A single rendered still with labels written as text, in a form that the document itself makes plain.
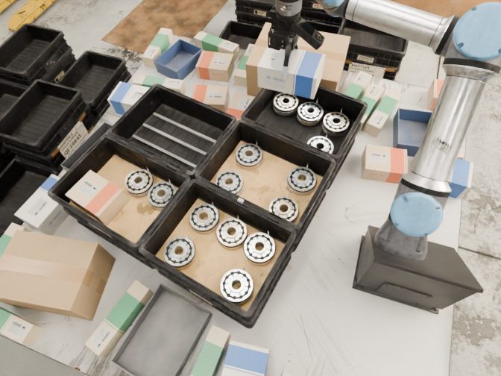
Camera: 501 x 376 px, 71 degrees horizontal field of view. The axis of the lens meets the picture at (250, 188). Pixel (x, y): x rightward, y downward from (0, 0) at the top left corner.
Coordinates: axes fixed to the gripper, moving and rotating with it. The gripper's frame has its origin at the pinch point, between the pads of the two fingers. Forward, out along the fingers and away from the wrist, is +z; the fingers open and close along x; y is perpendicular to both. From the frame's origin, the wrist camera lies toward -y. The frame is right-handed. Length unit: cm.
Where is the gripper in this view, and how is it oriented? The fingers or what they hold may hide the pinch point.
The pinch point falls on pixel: (291, 66)
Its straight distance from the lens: 125.9
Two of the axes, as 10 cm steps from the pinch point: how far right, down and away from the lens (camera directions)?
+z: 0.4, 5.1, 8.6
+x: -3.4, 8.2, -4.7
